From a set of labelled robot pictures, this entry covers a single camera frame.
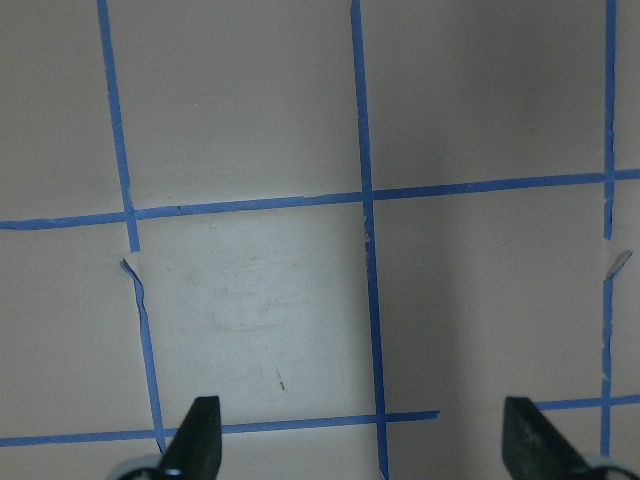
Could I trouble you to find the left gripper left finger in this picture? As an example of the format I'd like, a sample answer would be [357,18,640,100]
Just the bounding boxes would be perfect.
[157,396,222,480]

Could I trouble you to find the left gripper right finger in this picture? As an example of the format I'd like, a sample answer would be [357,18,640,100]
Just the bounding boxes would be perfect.
[502,397,592,480]

